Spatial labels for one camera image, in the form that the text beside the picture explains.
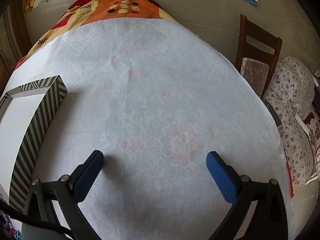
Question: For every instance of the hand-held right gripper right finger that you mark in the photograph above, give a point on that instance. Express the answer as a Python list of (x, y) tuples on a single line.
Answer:
[(220, 177)]

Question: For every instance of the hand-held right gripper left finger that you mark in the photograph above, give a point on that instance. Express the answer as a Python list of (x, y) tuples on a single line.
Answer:
[(90, 172)]

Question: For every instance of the striped green white box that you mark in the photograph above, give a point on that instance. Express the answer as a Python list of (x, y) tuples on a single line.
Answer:
[(37, 130)]

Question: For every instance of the red patterned cushion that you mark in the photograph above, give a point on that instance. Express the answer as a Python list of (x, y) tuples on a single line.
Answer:
[(312, 127)]

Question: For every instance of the plastic wrapped seat cushion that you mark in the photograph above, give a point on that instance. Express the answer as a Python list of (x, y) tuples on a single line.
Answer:
[(253, 72)]

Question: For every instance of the floral patterned bedding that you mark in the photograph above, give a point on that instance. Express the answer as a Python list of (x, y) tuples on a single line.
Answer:
[(292, 85)]

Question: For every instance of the brown wooden chair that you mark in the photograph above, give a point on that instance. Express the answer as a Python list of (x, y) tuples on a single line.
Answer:
[(260, 33)]

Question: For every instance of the brown wooden door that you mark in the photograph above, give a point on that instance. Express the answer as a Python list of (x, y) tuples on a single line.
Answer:
[(20, 30)]

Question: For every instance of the orange red printed blanket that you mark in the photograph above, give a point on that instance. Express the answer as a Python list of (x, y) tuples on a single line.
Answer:
[(100, 7)]

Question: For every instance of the yellow red wall sticker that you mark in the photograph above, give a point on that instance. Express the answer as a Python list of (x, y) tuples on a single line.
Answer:
[(30, 1)]

